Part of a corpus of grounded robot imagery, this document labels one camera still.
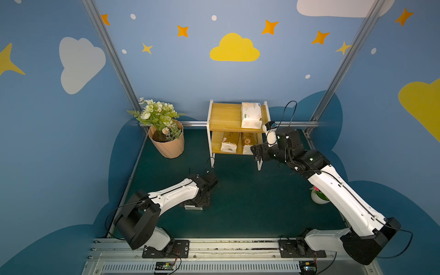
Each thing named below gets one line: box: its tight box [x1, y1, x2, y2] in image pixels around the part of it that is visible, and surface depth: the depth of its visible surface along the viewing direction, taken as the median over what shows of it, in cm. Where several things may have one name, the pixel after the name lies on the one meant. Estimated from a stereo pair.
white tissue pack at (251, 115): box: [241, 101, 263, 129], surface depth 76 cm
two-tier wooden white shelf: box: [206, 99, 271, 172], surface depth 83 cm
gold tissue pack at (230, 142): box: [220, 131, 241, 153], surface depth 88 cm
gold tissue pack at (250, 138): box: [241, 132, 258, 147], surface depth 88 cm
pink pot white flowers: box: [126, 97, 186, 159], surface depth 93 cm
